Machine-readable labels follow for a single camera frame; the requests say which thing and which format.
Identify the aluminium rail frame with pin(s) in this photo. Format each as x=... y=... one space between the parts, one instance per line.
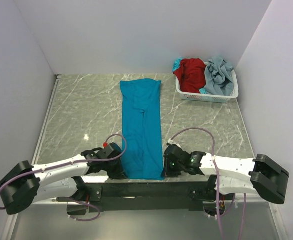
x=86 y=109

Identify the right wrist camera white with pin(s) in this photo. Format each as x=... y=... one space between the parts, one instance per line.
x=170 y=143

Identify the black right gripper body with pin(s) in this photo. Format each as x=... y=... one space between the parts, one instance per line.
x=170 y=160

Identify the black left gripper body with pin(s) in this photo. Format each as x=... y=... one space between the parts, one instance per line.
x=117 y=167

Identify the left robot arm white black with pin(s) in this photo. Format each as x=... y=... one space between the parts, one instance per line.
x=26 y=184

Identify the red t shirt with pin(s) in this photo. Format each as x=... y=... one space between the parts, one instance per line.
x=191 y=75

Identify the blue t shirt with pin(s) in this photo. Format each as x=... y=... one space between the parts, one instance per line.
x=141 y=127

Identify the grey t shirt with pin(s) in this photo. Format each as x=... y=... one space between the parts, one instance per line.
x=218 y=76

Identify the light blue garment in basket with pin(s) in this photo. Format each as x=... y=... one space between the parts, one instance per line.
x=177 y=64

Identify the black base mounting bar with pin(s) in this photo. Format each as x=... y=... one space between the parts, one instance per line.
x=150 y=196

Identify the white laundry basket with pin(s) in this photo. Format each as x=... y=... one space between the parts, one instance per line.
x=204 y=97

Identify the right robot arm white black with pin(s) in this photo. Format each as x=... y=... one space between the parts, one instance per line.
x=260 y=176

